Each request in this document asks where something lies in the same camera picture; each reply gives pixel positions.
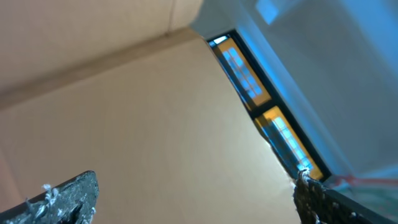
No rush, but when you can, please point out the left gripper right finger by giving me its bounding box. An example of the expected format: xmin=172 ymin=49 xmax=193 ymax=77
xmin=293 ymin=169 xmax=395 ymax=224

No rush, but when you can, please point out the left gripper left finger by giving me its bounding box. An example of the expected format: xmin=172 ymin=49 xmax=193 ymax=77
xmin=1 ymin=170 xmax=99 ymax=224

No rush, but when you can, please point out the window with black frame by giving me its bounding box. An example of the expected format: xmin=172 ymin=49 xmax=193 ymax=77
xmin=207 ymin=30 xmax=331 ymax=182

